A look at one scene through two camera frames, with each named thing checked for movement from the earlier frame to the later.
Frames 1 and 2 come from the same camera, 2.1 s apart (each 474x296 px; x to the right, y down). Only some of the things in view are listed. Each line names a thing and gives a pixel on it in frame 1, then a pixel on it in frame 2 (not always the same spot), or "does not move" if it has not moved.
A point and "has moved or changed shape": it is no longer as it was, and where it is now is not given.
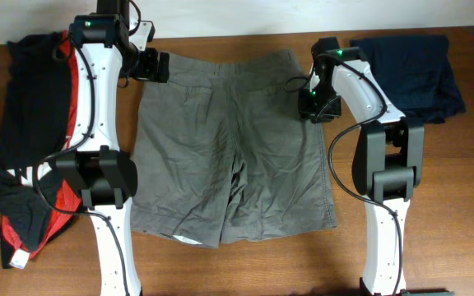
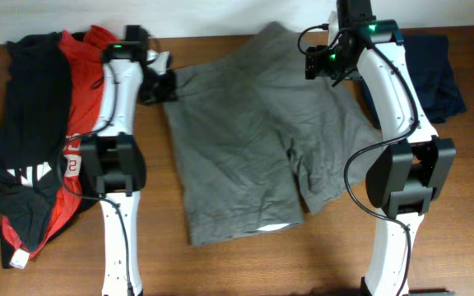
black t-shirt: (35, 128) does not move
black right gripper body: (322, 102) to (328, 62)
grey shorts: (223, 152) has moved or changed shape
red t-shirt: (67, 199) does not move
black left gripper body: (145, 68) to (156, 87)
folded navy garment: (417, 75) does not move
